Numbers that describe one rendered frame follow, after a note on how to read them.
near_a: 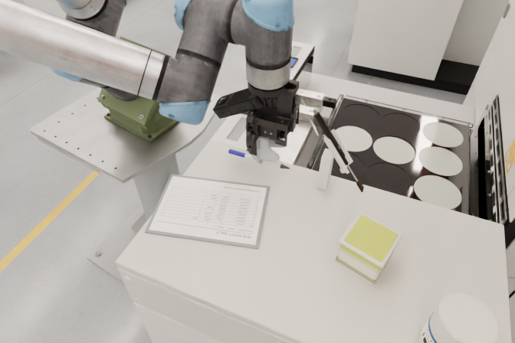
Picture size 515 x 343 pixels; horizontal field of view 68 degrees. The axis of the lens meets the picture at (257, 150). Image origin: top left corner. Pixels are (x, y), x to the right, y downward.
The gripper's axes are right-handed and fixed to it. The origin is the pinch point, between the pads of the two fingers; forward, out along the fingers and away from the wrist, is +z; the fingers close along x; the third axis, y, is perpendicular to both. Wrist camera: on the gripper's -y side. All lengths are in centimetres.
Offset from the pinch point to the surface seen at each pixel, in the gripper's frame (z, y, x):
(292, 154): 12.0, 3.3, 14.2
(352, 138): 10.4, 16.5, 23.8
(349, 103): 11.2, 12.1, 38.8
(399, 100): 20, 26, 58
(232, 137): 4.1, -9.5, 6.8
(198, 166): 2.6, -11.6, -5.5
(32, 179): 102, -147, 25
